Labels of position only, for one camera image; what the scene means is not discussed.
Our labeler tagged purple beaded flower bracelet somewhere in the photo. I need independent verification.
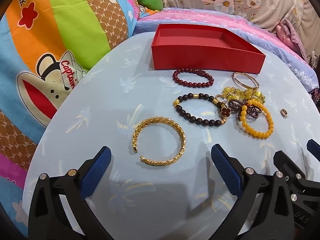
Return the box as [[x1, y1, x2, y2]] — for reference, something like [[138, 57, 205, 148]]
[[229, 99, 262, 128]]

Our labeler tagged light blue palm print tablecloth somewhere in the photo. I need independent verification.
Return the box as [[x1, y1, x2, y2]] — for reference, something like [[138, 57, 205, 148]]
[[22, 29, 320, 240]]

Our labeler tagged gold ring with red clover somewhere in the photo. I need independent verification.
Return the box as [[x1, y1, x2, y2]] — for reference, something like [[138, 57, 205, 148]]
[[215, 94, 232, 118]]

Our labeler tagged gold cuff bracelet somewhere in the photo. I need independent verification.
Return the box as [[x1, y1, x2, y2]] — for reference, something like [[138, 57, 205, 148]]
[[132, 117, 187, 165]]

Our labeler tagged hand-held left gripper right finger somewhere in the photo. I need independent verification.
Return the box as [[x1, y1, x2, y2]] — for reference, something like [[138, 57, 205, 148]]
[[211, 144, 295, 240]]

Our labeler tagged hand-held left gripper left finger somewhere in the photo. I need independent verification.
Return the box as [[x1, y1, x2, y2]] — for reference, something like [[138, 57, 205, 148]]
[[28, 146, 112, 240]]

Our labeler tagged red cardboard box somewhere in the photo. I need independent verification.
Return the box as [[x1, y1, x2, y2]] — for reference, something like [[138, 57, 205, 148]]
[[151, 24, 266, 74]]

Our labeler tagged pink and blue striped blanket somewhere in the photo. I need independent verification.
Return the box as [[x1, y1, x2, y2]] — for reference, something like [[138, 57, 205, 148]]
[[132, 7, 320, 93]]

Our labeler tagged yellow crystal bracelet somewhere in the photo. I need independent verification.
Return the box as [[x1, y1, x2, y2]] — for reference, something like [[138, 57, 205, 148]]
[[222, 86, 268, 105]]

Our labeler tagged black bead bracelet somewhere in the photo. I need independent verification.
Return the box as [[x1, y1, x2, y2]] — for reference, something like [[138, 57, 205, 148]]
[[173, 93, 228, 127]]

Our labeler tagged dark red bead bracelet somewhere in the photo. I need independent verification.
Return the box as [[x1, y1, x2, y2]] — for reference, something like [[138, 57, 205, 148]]
[[172, 68, 214, 88]]

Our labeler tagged purple cloth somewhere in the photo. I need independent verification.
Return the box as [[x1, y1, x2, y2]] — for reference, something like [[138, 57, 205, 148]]
[[275, 19, 308, 60]]

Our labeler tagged orange bead bracelet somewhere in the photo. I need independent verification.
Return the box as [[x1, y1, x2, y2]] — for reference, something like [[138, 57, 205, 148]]
[[240, 99, 275, 140]]

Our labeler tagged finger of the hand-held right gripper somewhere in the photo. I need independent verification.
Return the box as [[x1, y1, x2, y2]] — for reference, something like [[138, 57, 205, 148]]
[[307, 139, 320, 161], [274, 150, 305, 180]]

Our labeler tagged colourful cartoon blanket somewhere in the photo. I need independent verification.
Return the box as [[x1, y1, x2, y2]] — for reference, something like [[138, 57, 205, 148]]
[[0, 0, 140, 230]]

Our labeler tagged rose gold bangle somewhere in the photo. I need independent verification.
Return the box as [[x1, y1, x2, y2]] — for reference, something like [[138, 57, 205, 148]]
[[232, 72, 260, 90]]

